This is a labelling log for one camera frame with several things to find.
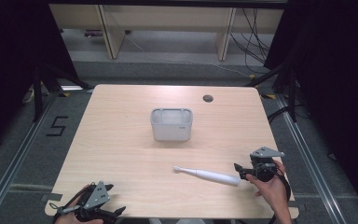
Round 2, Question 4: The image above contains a black wrist strap cable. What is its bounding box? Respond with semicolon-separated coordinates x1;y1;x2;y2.
274;169;293;203

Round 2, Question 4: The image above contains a white toothbrush holder box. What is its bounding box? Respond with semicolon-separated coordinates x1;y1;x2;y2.
149;107;194;143

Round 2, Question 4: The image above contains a white electric toothbrush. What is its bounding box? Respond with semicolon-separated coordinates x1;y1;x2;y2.
172;165;242;188

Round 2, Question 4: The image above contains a black metal stand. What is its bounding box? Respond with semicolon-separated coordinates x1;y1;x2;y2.
32;63;95;123
244;61;300;123

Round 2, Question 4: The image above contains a grey wrist strap cable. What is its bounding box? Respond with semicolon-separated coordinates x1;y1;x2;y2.
48;186;88;217

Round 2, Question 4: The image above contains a bundle of black cables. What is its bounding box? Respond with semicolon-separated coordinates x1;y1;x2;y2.
228;7;272;75

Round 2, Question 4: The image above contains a person's left hand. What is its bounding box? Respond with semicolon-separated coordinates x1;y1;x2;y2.
53;184;104;224

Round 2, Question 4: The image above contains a dark curtain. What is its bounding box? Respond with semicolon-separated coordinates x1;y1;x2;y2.
263;0;358;222
0;0;79;158

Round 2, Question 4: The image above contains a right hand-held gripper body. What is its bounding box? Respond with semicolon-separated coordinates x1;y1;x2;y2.
241;146;285;183

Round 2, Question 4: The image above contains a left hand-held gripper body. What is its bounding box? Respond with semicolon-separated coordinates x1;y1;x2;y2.
74;180;119;224

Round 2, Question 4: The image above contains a thick black floor cable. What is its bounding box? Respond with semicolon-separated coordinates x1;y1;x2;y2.
266;105;294;124

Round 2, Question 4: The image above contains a metal floor rail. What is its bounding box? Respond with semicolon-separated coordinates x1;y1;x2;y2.
0;91;61;224
274;92;348;224

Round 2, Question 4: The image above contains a person's right hand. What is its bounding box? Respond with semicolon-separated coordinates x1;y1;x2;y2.
245;160;289;216

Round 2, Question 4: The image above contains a thin white floor cable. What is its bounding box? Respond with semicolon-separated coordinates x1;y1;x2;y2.
123;33;254;79

